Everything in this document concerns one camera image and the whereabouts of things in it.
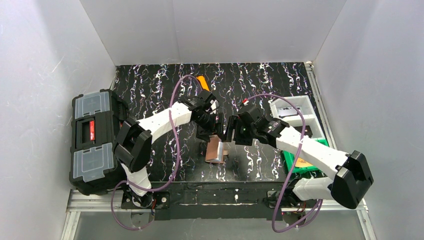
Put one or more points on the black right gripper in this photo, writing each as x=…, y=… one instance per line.
x=234, y=129

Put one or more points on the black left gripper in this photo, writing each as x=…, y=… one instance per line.
x=208, y=131

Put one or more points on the light blue credit card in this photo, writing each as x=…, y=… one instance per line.
x=288, y=111

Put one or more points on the dark grey credit card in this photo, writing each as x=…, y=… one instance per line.
x=308, y=131

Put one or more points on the orange credit card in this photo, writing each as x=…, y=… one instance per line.
x=301, y=163

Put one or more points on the black toolbox with clear lids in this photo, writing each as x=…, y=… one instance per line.
x=96, y=120

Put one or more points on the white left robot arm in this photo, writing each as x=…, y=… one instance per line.
x=134, y=141

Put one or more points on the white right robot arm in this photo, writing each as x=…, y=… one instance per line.
x=348, y=175

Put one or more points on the orange utility knife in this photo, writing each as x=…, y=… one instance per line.
x=203, y=83

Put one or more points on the white plastic bin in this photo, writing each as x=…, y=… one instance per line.
x=308, y=113

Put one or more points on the green plastic bin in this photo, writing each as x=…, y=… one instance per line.
x=290, y=157

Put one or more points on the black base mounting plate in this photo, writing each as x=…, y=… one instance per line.
x=209, y=200

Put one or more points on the aluminium frame rail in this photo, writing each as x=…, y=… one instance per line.
x=78, y=203

